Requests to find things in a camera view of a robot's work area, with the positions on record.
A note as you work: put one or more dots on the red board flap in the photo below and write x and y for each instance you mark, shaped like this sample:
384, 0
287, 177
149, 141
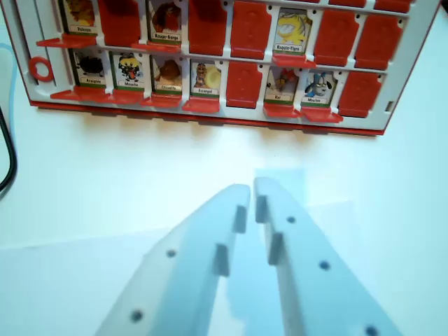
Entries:
244, 85

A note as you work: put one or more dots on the red and white game board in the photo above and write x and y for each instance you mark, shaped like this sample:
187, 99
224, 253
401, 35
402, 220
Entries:
245, 52

